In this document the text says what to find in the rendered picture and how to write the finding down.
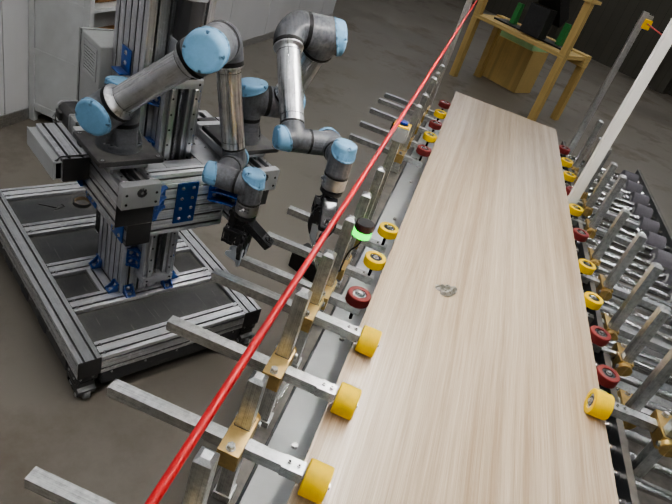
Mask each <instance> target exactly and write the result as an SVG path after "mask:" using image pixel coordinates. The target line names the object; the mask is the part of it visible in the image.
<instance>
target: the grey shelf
mask: <svg viewBox="0 0 672 504"><path fill-rule="evenodd" d="M115 13H116V1H109V2H99V3H95V0H29V119H31V120H33V121H35V120H38V112H40V113H42V114H44V115H46V116H49V117H51V118H52V116H53V114H54V113H55V112H56V108H57V103H58V102H59V101H60V100H76V95H77V71H78V47H79V27H91V28H98V27H104V26H111V25H115ZM53 119H55V115H54V116H53Z"/></svg>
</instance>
